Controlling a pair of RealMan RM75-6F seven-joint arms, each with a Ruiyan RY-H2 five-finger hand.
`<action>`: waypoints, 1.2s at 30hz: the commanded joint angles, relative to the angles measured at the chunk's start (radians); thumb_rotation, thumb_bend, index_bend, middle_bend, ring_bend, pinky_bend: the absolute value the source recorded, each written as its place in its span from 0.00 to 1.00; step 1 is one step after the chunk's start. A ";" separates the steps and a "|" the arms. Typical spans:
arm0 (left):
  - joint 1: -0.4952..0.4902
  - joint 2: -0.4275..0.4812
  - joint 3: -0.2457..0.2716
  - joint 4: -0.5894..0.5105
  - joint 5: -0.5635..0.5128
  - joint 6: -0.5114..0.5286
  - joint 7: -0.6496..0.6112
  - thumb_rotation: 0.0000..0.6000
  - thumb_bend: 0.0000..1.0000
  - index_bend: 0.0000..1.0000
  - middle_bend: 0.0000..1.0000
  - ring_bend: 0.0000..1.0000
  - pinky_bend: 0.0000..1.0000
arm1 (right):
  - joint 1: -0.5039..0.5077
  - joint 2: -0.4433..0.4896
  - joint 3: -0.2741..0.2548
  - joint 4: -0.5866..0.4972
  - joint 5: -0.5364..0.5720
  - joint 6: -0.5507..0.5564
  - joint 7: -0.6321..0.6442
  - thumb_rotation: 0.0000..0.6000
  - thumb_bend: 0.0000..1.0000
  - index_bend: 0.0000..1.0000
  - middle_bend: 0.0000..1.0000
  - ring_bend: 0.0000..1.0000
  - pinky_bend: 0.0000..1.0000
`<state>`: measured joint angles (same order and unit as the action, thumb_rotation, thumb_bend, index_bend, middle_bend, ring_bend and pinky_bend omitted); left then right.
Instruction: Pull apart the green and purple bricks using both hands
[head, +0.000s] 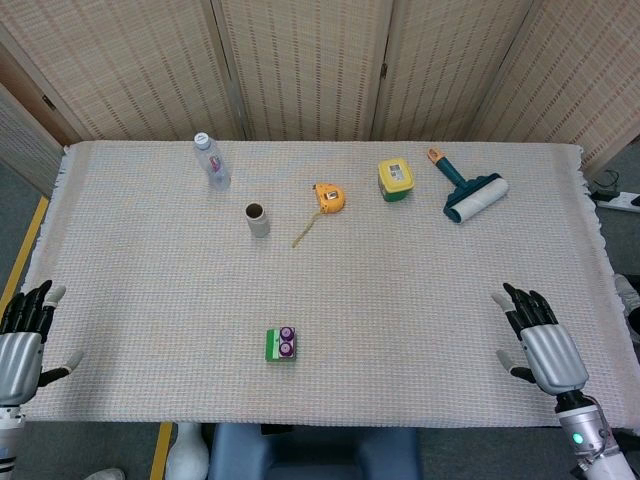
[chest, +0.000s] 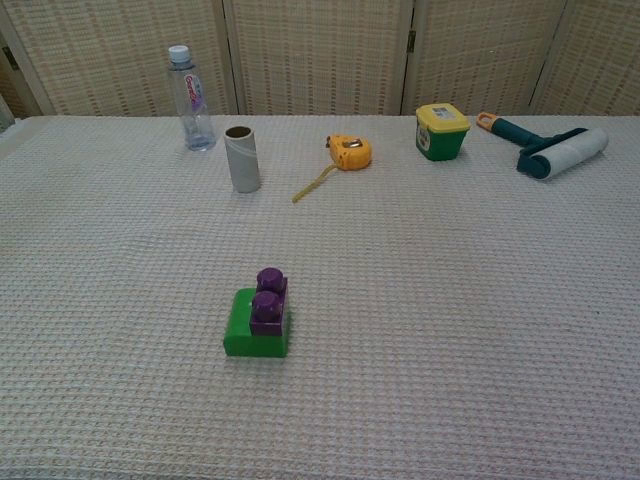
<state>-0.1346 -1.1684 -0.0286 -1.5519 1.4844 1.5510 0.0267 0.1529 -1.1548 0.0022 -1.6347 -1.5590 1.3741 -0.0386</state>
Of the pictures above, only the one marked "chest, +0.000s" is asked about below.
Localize purple toy brick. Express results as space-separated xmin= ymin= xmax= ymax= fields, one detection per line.
xmin=248 ymin=266 xmax=290 ymax=339

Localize green toy brick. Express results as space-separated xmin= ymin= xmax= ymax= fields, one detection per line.
xmin=222 ymin=287 xmax=293 ymax=359

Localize yellow tape measure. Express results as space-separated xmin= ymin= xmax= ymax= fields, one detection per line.
xmin=291 ymin=133 xmax=374 ymax=205

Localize white woven tablecloth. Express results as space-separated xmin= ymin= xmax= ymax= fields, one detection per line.
xmin=0 ymin=114 xmax=640 ymax=480

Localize cardboard paper tube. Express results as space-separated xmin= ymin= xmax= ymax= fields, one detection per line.
xmin=223 ymin=125 xmax=263 ymax=194

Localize green tub with yellow lid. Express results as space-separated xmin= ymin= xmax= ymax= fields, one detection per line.
xmin=415 ymin=103 xmax=472 ymax=163

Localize clear plastic water bottle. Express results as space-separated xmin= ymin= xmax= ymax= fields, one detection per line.
xmin=167 ymin=44 xmax=217 ymax=153

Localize beige woven folding screen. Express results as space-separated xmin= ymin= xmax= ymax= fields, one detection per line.
xmin=0 ymin=0 xmax=640 ymax=119

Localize teal lint roller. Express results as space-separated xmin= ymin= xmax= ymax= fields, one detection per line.
xmin=475 ymin=112 xmax=610 ymax=182

